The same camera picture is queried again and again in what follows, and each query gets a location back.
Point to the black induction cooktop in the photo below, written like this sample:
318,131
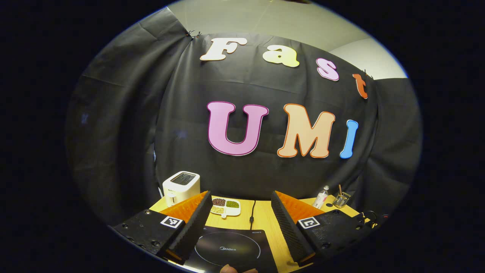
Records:
235,248

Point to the white divided bean dish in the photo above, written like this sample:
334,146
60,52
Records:
226,206

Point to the small glass cup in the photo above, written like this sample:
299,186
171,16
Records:
342,200

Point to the black backdrop cloth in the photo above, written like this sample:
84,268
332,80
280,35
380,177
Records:
246,113

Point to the small clear plastic bottle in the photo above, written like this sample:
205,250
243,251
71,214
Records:
321,198

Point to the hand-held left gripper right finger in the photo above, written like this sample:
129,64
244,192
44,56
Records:
290,227

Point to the white toaster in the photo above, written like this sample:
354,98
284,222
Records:
181,187

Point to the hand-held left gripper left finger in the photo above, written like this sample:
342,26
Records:
197,223

